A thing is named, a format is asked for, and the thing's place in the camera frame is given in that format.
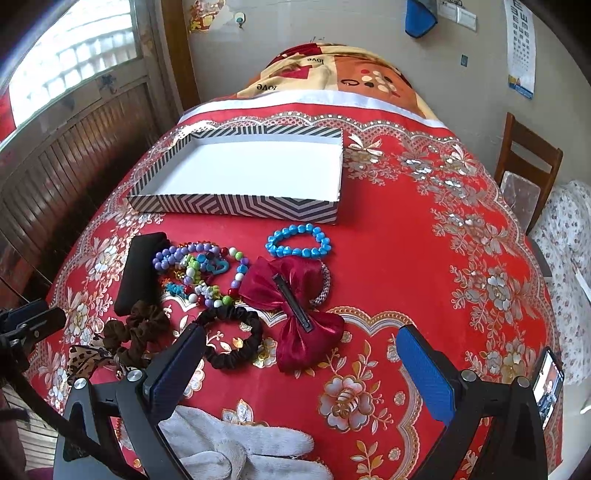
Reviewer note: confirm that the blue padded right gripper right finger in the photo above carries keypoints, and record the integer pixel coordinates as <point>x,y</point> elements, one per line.
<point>514,447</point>

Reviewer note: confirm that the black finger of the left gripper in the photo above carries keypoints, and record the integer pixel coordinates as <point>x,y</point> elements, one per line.
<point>139,280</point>

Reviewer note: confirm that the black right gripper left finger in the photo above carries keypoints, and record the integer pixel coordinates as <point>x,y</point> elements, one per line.
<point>122,418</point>

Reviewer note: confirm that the brown leopard bow scrunchie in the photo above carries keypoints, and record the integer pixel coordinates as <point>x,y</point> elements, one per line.
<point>123,344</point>

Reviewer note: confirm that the black fabric scrunchie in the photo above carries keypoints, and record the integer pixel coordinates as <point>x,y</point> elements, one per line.
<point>233,336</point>

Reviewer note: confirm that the dark red satin bow clip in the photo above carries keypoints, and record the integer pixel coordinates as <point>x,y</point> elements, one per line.
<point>289,285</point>

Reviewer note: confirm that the smartphone with lit screen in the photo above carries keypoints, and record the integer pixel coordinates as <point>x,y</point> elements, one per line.
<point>548,382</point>

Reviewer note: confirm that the white work glove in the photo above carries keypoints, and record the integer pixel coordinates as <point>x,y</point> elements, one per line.
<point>209,448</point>

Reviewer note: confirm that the black white striped box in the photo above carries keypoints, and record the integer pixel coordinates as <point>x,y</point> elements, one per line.
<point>276,172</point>

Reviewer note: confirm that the red gold calligraphy banner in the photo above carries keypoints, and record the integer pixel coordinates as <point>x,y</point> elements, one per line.
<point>7,123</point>

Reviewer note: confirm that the red floral embroidered bedspread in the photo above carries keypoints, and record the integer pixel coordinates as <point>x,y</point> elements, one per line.
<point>423,236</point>

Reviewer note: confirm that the floral white pillow bedding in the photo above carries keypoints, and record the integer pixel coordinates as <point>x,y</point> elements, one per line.
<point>562,233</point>

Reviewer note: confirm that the clear plastic bag on chair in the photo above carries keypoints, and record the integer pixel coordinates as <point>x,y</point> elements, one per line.
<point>521,195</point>

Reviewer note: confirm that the window with bright grille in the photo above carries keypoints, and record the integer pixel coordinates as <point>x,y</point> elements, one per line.
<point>91,37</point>

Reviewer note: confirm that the orange beige love blanket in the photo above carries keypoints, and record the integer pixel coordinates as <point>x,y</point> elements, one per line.
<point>333,76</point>

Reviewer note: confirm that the brown wooden chair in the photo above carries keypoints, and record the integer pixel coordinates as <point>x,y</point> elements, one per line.
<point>527,154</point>

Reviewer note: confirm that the blue grey hanging cloth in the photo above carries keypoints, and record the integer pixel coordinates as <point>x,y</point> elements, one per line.
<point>421,17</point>

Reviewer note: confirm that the red gold wall sticker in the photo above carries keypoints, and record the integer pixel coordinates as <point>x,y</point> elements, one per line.
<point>202,14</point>

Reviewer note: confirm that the wall hook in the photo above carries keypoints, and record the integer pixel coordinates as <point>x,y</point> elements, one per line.
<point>240,19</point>

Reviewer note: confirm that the white wall calendar poster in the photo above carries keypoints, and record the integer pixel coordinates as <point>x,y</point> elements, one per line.
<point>521,48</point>

